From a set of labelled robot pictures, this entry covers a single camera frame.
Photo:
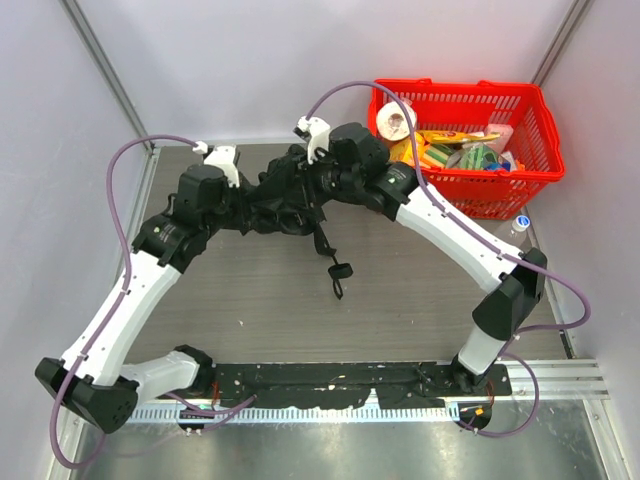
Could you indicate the clear plastic water bottle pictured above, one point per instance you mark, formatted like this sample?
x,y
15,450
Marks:
x,y
520,225

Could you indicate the red plastic shopping basket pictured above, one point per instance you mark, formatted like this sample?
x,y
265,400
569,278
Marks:
x,y
532,158

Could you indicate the yellow snack package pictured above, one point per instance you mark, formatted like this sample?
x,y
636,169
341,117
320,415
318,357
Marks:
x,y
449,137

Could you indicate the aluminium frame rail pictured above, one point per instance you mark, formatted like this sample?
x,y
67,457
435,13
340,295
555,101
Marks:
x,y
552,426

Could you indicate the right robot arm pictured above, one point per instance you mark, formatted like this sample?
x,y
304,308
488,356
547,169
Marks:
x,y
350,165

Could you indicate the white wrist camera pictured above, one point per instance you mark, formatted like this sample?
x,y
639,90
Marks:
x,y
315,132
224,157

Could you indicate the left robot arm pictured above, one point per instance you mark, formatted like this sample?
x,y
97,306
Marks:
x,y
92,378

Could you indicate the black folding umbrella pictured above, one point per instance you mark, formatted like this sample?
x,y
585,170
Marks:
x,y
284,201

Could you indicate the green striped package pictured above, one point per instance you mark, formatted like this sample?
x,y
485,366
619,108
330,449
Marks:
x,y
478,156

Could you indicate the yellow green sponge pack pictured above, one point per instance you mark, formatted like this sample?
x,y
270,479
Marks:
x,y
430,155

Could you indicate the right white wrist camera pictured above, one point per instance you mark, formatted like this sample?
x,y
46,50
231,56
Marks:
x,y
315,132

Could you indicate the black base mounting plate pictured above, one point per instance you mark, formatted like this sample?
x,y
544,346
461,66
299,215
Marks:
x,y
339,386

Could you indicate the white box in basket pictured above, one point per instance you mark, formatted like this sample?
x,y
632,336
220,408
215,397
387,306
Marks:
x,y
501,135

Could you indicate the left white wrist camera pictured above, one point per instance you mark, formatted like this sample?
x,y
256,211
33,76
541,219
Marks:
x,y
224,157

